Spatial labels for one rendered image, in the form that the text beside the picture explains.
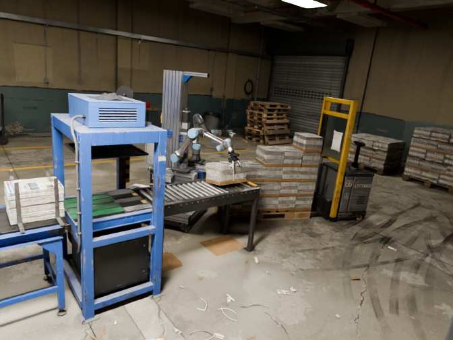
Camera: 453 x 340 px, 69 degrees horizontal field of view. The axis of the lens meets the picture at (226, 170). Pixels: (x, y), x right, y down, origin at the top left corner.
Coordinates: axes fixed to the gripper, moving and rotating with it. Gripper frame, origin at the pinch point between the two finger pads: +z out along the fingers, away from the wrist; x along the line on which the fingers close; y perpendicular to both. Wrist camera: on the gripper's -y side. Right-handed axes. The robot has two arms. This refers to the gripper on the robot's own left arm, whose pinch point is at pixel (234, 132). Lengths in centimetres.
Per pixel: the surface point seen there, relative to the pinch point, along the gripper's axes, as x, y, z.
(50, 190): 213, -8, -188
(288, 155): 39, 18, 75
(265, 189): 49, 69, 47
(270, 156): 41, 19, 47
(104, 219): 216, 16, -149
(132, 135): 212, -57, -127
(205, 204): 165, 28, -58
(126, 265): 220, 60, -131
